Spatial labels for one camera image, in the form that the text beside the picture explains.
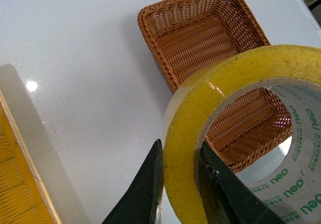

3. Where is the yellow tape roll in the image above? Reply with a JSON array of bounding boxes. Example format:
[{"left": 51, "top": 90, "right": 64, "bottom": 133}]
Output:
[{"left": 164, "top": 45, "right": 320, "bottom": 223}]

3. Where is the yellow woven basket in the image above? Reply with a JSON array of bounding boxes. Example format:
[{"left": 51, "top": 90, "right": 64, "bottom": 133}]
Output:
[{"left": 1, "top": 64, "right": 89, "bottom": 223}]

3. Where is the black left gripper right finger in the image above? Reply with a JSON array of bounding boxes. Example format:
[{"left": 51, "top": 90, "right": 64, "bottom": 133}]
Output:
[{"left": 200, "top": 142, "right": 284, "bottom": 223}]

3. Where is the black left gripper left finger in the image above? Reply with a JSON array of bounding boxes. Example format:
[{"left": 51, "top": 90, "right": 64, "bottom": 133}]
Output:
[{"left": 103, "top": 139, "right": 164, "bottom": 223}]

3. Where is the brown wicker basket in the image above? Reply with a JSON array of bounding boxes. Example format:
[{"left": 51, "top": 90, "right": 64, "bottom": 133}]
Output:
[{"left": 137, "top": 0, "right": 292, "bottom": 173}]

